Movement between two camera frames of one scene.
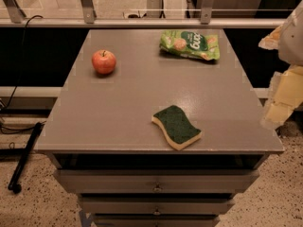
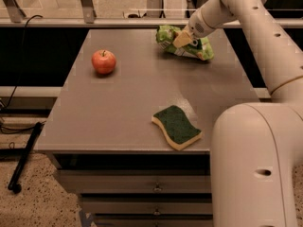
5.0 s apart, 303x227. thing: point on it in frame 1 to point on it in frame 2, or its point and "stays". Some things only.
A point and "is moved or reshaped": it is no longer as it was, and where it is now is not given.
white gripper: (292, 44) to (198, 28)
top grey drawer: (156, 180) stays
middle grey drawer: (156, 203) stays
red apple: (103, 61) stays
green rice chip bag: (190, 44) is moved or reshaped
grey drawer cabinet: (156, 128) stays
